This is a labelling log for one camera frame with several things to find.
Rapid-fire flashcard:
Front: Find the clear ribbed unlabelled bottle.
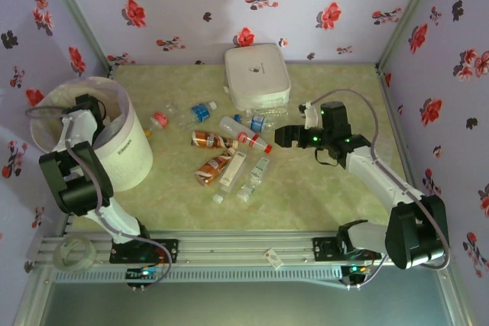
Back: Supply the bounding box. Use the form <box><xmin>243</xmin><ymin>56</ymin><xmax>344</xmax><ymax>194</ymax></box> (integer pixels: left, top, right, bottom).
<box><xmin>244</xmin><ymin>105</ymin><xmax>290</xmax><ymax>117</ymax></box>

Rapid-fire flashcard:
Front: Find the small clear bottle green label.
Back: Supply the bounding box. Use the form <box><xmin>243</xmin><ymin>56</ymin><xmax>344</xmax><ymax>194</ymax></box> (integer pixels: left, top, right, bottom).
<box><xmin>235</xmin><ymin>156</ymin><xmax>270</xmax><ymax>203</ymax></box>

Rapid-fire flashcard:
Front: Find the white bin with lilac liner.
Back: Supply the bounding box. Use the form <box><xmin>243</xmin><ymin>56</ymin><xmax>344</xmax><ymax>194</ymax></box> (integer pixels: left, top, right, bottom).
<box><xmin>29</xmin><ymin>76</ymin><xmax>154</xmax><ymax>193</ymax></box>

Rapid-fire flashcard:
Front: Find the clear bottle long white label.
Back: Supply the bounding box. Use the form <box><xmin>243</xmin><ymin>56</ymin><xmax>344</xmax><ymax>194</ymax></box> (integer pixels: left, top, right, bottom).
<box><xmin>212</xmin><ymin>151</ymin><xmax>248</xmax><ymax>205</ymax></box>

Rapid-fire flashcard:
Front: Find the clear bottle with red label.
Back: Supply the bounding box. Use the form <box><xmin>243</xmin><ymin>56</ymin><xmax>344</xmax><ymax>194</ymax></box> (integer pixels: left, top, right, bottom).
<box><xmin>147</xmin><ymin>102</ymin><xmax>180</xmax><ymax>138</ymax></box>

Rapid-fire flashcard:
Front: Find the brown label plastic bottle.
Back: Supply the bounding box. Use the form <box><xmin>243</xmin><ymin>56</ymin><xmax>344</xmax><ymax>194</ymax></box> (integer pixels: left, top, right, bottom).
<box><xmin>190</xmin><ymin>130</ymin><xmax>240</xmax><ymax>150</ymax></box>
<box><xmin>194</xmin><ymin>147</ymin><xmax>237</xmax><ymax>188</ymax></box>

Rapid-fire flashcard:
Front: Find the clear bottle blue label white cap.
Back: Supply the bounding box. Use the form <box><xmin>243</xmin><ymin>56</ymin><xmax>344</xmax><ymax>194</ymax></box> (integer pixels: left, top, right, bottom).
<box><xmin>178</xmin><ymin>101</ymin><xmax>219</xmax><ymax>129</ymax></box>

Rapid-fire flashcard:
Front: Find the white bottle red label red cap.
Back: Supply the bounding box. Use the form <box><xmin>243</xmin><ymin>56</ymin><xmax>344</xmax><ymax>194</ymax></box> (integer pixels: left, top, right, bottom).
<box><xmin>219</xmin><ymin>115</ymin><xmax>274</xmax><ymax>154</ymax></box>

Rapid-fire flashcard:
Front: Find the white zipped storage case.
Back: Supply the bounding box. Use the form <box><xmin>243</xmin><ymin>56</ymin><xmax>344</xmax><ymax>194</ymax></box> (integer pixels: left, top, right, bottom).
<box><xmin>223</xmin><ymin>43</ymin><xmax>292</xmax><ymax>112</ymax></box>

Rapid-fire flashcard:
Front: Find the white paper tag red mark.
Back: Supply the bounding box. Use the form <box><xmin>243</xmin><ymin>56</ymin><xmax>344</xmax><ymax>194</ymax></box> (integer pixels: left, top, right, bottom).
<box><xmin>264</xmin><ymin>247</ymin><xmax>286</xmax><ymax>271</ymax></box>

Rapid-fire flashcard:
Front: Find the small circuit board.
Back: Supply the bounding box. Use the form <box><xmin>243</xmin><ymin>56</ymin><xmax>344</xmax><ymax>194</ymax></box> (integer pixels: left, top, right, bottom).
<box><xmin>125</xmin><ymin>266</ymin><xmax>162</xmax><ymax>293</ymax></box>
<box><xmin>341</xmin><ymin>262</ymin><xmax>374</xmax><ymax>292</ymax></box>

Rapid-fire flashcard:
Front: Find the clear tape roll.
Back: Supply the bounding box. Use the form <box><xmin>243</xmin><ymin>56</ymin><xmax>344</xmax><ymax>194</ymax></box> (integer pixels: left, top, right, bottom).
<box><xmin>53</xmin><ymin>235</ymin><xmax>99</xmax><ymax>272</ymax></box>

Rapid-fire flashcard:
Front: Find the grey metal panel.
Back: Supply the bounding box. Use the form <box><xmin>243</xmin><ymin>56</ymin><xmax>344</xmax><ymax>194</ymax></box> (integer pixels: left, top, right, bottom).
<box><xmin>11</xmin><ymin>264</ymin><xmax>477</xmax><ymax>326</ymax></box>

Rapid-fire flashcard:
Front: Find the black wrist strap loop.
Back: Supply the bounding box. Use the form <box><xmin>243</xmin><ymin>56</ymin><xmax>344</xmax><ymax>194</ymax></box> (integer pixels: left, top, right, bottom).
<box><xmin>314</xmin><ymin>147</ymin><xmax>340</xmax><ymax>167</ymax></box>

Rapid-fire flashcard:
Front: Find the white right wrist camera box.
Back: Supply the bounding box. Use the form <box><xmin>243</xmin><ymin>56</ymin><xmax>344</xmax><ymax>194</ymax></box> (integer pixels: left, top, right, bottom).
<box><xmin>298</xmin><ymin>102</ymin><xmax>321</xmax><ymax>129</ymax></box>

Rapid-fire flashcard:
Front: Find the lilac right arm cable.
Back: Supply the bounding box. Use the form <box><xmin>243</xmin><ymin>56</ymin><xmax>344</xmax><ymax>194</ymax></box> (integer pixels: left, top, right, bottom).
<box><xmin>309</xmin><ymin>89</ymin><xmax>452</xmax><ymax>292</ymax></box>

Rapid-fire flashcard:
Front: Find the lilac arm cable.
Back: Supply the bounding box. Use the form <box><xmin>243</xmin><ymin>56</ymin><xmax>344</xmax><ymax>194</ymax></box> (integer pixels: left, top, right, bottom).
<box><xmin>309</xmin><ymin>89</ymin><xmax>452</xmax><ymax>292</ymax></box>
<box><xmin>24</xmin><ymin>106</ymin><xmax>173</xmax><ymax>292</ymax></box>

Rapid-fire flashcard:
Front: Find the lilac left arm cable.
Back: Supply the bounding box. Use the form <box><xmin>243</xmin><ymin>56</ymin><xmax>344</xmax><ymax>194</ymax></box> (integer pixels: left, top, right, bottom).
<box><xmin>24</xmin><ymin>106</ymin><xmax>173</xmax><ymax>292</ymax></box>

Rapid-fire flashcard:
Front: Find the aluminium corner post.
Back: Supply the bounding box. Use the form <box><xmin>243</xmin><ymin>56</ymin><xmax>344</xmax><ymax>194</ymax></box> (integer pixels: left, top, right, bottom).
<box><xmin>376</xmin><ymin>0</ymin><xmax>448</xmax><ymax>75</ymax></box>
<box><xmin>36</xmin><ymin>0</ymin><xmax>115</xmax><ymax>71</ymax></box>

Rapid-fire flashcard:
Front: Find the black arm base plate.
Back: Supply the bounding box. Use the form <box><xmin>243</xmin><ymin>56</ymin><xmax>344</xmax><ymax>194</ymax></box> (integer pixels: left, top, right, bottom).
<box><xmin>109</xmin><ymin>238</ymin><xmax>180</xmax><ymax>265</ymax></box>
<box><xmin>312</xmin><ymin>237</ymin><xmax>383</xmax><ymax>263</ymax></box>

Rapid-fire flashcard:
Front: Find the aluminium front rail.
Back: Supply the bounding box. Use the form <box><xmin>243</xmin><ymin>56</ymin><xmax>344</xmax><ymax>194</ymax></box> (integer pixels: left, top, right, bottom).
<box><xmin>25</xmin><ymin>229</ymin><xmax>455</xmax><ymax>266</ymax></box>

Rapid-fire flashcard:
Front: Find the slotted grey cable duct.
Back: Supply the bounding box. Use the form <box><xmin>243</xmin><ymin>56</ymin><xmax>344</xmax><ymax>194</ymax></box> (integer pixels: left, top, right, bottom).
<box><xmin>51</xmin><ymin>268</ymin><xmax>345</xmax><ymax>284</ymax></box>

